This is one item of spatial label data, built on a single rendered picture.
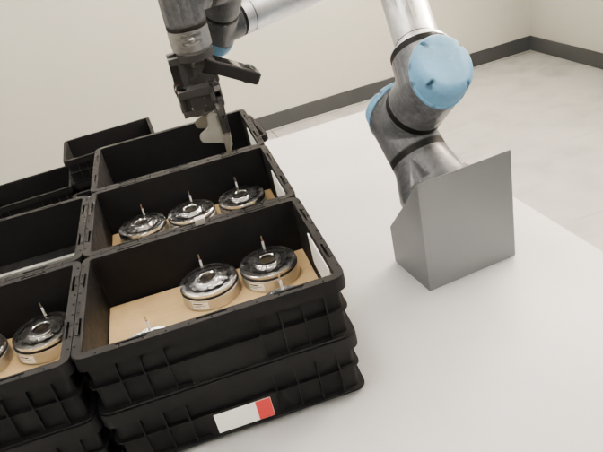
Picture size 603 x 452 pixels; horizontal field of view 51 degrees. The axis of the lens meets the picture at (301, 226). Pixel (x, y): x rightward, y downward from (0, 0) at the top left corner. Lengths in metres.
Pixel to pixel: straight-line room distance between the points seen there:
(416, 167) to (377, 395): 0.43
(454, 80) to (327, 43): 3.20
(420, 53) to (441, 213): 0.29
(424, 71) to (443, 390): 0.53
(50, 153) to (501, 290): 3.36
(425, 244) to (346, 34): 3.27
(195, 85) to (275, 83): 3.04
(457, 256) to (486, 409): 0.34
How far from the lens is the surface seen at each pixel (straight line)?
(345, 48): 4.38
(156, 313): 1.15
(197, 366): 0.96
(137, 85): 4.11
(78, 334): 0.99
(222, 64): 1.23
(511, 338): 1.14
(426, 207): 1.16
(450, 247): 1.23
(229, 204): 1.37
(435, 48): 1.18
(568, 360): 1.10
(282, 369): 0.98
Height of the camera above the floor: 1.44
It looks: 28 degrees down
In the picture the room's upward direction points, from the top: 13 degrees counter-clockwise
